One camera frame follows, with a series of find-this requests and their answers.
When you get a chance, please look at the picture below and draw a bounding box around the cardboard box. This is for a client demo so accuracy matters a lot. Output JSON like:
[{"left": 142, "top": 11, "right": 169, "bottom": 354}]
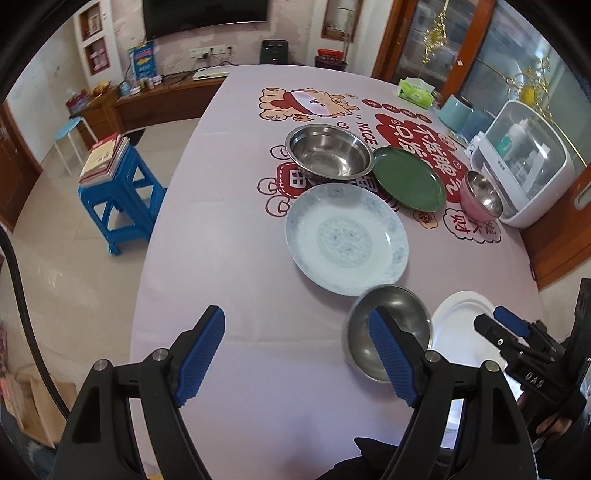
[{"left": 16, "top": 364, "right": 77, "bottom": 448}]

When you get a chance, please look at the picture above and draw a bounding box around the green plate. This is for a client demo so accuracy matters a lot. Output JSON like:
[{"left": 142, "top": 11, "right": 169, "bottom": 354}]
[{"left": 372, "top": 146, "right": 447, "bottom": 212}]

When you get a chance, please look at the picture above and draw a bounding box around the light blue round stool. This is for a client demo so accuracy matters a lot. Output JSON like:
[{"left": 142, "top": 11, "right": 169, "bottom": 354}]
[{"left": 52, "top": 117, "right": 100, "bottom": 176}]

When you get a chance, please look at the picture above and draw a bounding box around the blue plastic stool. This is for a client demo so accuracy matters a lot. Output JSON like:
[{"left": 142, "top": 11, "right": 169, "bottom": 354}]
[{"left": 78, "top": 145, "right": 168, "bottom": 256}]

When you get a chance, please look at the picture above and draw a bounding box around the small steel bowl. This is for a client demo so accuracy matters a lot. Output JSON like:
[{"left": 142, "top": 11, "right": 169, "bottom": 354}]
[{"left": 344, "top": 285, "right": 433, "bottom": 383}]

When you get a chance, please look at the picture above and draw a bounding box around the large steel bowl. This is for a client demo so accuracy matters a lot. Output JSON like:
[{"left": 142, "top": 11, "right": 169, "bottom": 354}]
[{"left": 285, "top": 124, "right": 374, "bottom": 183}]

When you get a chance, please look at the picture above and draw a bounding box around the blue standing poster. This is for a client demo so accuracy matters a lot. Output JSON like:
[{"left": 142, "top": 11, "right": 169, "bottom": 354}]
[{"left": 127, "top": 41, "right": 158, "bottom": 81}]

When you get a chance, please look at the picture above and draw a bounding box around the blue patterned white plate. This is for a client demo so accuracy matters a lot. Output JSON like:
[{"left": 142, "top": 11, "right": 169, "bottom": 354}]
[{"left": 285, "top": 183, "right": 410, "bottom": 297}]

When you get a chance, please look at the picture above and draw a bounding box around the wall television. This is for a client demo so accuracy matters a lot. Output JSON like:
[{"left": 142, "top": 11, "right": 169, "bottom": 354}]
[{"left": 142, "top": 0, "right": 269, "bottom": 41}]

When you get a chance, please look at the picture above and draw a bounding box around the wooden glass cabinet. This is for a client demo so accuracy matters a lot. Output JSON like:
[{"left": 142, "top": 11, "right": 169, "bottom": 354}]
[{"left": 372, "top": 0, "right": 591, "bottom": 291}]

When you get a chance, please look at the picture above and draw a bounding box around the red tin box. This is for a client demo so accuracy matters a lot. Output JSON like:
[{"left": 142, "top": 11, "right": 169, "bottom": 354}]
[{"left": 66, "top": 90, "right": 93, "bottom": 116}]

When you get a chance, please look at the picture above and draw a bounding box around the gold tinsel garland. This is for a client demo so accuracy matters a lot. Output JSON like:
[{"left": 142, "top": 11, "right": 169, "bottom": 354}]
[{"left": 422, "top": 0, "right": 451, "bottom": 63}]

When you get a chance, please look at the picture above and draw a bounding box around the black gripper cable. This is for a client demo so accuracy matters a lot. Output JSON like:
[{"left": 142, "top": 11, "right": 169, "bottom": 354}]
[{"left": 0, "top": 228, "right": 70, "bottom": 416}]

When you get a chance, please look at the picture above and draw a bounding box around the teal canister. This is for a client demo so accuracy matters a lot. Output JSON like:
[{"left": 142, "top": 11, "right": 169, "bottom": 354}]
[{"left": 438, "top": 95, "right": 496, "bottom": 141}]

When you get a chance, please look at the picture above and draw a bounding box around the plain white plate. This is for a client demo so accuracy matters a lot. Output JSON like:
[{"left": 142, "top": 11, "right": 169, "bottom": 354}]
[{"left": 429, "top": 291, "right": 502, "bottom": 370}]

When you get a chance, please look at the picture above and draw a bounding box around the green tissue pack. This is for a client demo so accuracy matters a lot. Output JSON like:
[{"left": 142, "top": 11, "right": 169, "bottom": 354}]
[{"left": 398, "top": 78, "right": 435, "bottom": 110}]

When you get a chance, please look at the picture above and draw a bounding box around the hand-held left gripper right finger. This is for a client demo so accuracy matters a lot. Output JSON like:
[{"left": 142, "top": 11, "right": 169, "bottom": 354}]
[{"left": 367, "top": 308, "right": 539, "bottom": 480}]

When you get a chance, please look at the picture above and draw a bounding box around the brown wooden door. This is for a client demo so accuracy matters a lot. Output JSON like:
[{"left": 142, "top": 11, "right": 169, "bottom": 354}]
[{"left": 0, "top": 102, "right": 42, "bottom": 232}]

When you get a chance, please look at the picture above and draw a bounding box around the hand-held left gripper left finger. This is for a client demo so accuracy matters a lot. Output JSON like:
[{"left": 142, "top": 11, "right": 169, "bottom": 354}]
[{"left": 54, "top": 305, "right": 227, "bottom": 480}]

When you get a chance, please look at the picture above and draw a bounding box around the printed pink tablecloth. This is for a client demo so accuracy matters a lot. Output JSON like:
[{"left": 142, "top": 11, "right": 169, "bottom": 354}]
[{"left": 130, "top": 65, "right": 546, "bottom": 480}]

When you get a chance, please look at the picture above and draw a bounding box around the red round tin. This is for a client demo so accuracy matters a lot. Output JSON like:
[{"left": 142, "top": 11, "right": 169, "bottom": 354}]
[{"left": 315, "top": 49, "right": 349, "bottom": 71}]

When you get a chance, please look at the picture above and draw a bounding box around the wooden television cabinet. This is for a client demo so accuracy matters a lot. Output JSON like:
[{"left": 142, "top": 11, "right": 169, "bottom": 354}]
[{"left": 69, "top": 74, "right": 232, "bottom": 144}]

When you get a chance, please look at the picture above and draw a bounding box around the clear plastic container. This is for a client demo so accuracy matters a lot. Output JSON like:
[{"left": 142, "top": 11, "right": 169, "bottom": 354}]
[{"left": 470, "top": 100, "right": 588, "bottom": 229}]

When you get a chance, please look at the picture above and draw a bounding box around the pink bowl with steel lining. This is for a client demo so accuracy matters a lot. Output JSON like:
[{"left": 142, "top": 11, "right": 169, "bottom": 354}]
[{"left": 459, "top": 170, "right": 504, "bottom": 223}]

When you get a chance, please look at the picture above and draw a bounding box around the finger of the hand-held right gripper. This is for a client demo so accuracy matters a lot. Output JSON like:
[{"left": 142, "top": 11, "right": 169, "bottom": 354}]
[
  {"left": 493, "top": 305, "right": 552, "bottom": 354},
  {"left": 474, "top": 314, "right": 528, "bottom": 366}
]

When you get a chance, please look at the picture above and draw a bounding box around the stack of books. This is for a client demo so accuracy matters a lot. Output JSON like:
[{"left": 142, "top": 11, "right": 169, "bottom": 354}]
[{"left": 79, "top": 133, "right": 131, "bottom": 185}]

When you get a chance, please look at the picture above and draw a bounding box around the black air fryer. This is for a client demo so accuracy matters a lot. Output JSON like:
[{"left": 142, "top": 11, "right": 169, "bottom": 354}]
[{"left": 260, "top": 40, "right": 293, "bottom": 65}]

